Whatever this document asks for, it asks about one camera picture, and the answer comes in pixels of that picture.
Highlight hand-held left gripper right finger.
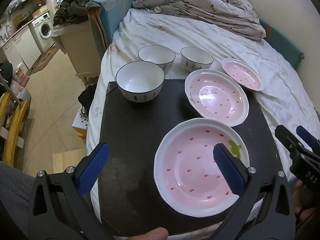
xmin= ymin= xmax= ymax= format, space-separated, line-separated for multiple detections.
xmin=212 ymin=143 xmax=297 ymax=240

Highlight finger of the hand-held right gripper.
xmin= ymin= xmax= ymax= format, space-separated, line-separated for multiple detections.
xmin=296 ymin=126 xmax=320 ymax=153
xmin=274 ymin=124 xmax=304 ymax=155

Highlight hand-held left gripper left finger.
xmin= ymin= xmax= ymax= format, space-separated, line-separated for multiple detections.
xmin=27 ymin=143 xmax=113 ymax=240

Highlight pink speckled ceramic plate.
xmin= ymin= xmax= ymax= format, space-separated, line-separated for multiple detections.
xmin=184 ymin=69 xmax=250 ymax=127
xmin=154 ymin=117 xmax=250 ymax=217
xmin=221 ymin=58 xmax=265 ymax=92

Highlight white fish-print ceramic bowl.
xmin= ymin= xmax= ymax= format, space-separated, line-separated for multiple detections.
xmin=180 ymin=46 xmax=214 ymax=73
xmin=138 ymin=45 xmax=176 ymax=74
xmin=116 ymin=61 xmax=165 ymax=103

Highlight person's right hand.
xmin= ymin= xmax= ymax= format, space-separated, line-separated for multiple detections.
xmin=293 ymin=180 xmax=305 ymax=216

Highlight person's left hand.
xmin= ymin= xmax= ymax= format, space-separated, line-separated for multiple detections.
xmin=130 ymin=227 xmax=168 ymax=240

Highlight black leather mat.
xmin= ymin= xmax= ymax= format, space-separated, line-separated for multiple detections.
xmin=99 ymin=79 xmax=283 ymax=237

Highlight black bag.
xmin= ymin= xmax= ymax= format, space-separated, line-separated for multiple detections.
xmin=78 ymin=85 xmax=97 ymax=117

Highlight patterned floor rug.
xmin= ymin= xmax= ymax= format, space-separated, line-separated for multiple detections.
xmin=27 ymin=46 xmax=60 ymax=75

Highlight cream wooden cabinet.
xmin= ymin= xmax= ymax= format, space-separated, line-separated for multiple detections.
xmin=51 ymin=20 xmax=105 ymax=84

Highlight white patterned bed sheet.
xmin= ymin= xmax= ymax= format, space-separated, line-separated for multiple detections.
xmin=86 ymin=8 xmax=320 ymax=205

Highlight white kitchen cabinets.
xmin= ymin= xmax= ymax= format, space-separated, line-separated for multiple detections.
xmin=2 ymin=25 xmax=42 ymax=70

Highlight white washing machine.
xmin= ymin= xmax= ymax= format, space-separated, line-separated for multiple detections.
xmin=31 ymin=11 xmax=54 ymax=50

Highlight beige patterned quilt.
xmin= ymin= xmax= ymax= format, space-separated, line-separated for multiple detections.
xmin=132 ymin=0 xmax=267 ymax=41

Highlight pile of dark clothes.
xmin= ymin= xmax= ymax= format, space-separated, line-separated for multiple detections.
xmin=53 ymin=0 xmax=125 ymax=28

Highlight yellow wooden frame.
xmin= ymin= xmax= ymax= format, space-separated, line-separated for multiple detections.
xmin=0 ymin=90 xmax=32 ymax=167

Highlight teal padded bed rail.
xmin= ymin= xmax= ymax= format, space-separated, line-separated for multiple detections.
xmin=259 ymin=17 xmax=305 ymax=69
xmin=86 ymin=0 xmax=133 ymax=60

